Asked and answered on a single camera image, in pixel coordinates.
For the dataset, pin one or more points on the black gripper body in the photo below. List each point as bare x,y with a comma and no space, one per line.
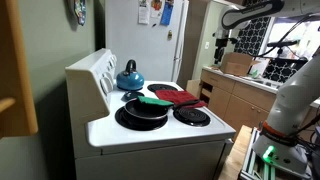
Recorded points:
220,46

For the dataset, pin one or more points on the red pink terry cloth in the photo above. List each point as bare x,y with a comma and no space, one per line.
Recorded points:
176,96

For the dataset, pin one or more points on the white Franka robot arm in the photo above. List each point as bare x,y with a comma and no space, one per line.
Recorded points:
290,100

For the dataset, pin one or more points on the green cloth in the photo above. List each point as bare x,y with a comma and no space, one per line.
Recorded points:
155,101

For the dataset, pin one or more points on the large cardboard box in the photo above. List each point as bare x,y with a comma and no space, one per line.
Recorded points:
236,63

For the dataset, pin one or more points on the black white patterned panel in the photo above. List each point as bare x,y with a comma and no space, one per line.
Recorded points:
283,70
251,35

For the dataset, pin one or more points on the small green item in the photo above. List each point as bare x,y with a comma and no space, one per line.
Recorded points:
254,74

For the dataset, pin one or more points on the small yellowish fridge magnet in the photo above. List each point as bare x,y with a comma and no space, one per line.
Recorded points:
170,35

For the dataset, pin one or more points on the light wood counter cabinet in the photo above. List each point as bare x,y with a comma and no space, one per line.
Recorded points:
243,106

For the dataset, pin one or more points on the black coil stove burner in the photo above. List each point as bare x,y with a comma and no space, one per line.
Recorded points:
160,87
191,116
133,124

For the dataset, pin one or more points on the blue paper sheet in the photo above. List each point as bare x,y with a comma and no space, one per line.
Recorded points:
166,13

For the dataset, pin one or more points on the paper with orange picture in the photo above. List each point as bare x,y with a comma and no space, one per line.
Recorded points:
156,8

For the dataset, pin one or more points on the white refrigerator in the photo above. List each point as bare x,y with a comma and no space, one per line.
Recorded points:
140,50

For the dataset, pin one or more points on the white paper note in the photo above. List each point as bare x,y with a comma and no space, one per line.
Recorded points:
144,11

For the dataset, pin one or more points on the black frying pan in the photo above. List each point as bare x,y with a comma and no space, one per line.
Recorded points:
146,111

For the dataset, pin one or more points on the small dark teal round dish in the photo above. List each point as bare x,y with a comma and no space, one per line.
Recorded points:
131,95

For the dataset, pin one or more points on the white electric stove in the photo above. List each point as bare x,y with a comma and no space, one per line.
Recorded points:
160,133

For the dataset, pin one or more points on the white stove control knob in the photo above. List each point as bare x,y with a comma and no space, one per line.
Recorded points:
110,76
106,86

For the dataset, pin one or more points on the white wall light switch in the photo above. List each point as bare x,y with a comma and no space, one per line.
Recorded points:
207,45

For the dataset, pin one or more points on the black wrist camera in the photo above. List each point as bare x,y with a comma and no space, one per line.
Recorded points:
233,40

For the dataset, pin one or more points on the black camera on stand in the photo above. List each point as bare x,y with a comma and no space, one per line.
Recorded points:
283,43

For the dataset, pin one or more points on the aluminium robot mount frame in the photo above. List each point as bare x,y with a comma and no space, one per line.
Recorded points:
248,163

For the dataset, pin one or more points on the colourful wall decoration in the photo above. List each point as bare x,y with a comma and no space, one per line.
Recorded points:
79,10

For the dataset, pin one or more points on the light wooden furniture frame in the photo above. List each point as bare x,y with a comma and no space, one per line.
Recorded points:
23,83

